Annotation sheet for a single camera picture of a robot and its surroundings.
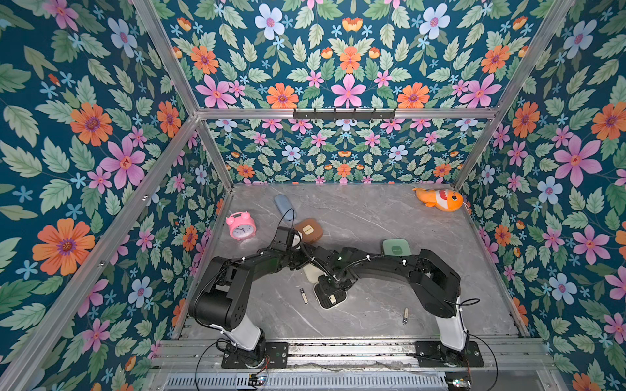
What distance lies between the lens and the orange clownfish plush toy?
1.06 metres

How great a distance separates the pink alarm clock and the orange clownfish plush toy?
785 mm

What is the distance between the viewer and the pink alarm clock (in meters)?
0.95
